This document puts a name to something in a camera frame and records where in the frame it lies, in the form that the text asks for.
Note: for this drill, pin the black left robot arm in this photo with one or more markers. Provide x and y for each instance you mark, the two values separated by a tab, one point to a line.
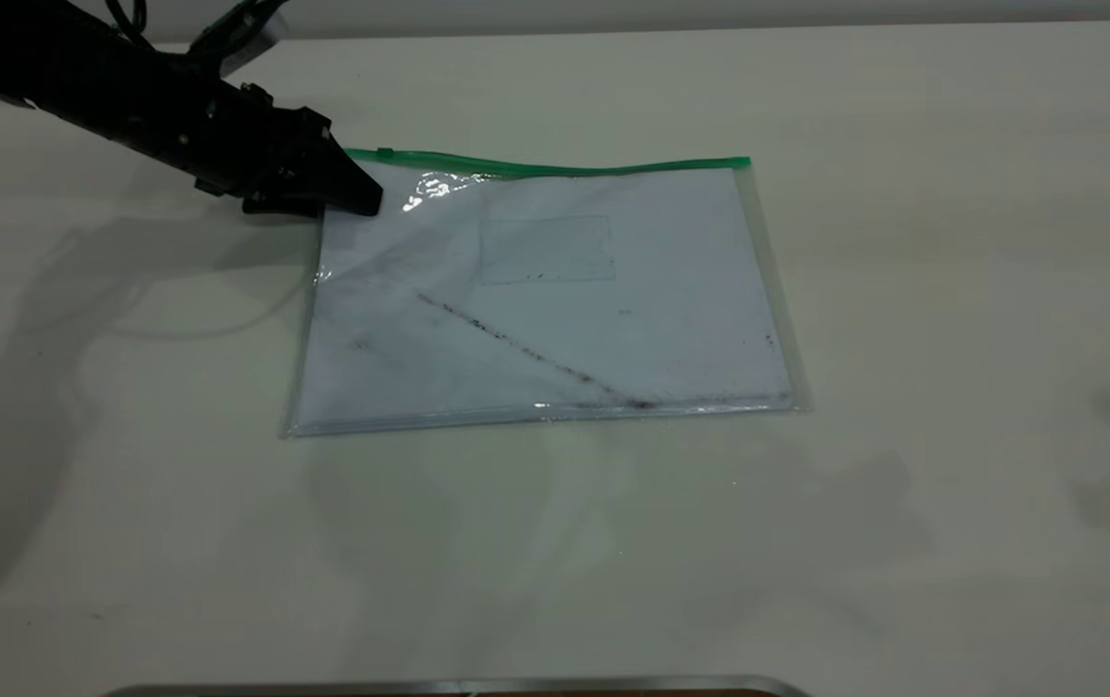
61	73

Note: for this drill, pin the white paper sheets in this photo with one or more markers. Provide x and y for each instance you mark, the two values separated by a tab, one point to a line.
554	339

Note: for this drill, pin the silver metal edge strip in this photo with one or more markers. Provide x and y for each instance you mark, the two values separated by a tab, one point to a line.
458	687

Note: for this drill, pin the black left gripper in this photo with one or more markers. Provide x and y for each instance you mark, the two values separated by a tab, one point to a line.
259	145

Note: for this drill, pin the clear zip bag green strip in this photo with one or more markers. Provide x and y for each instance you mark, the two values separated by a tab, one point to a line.
554	170

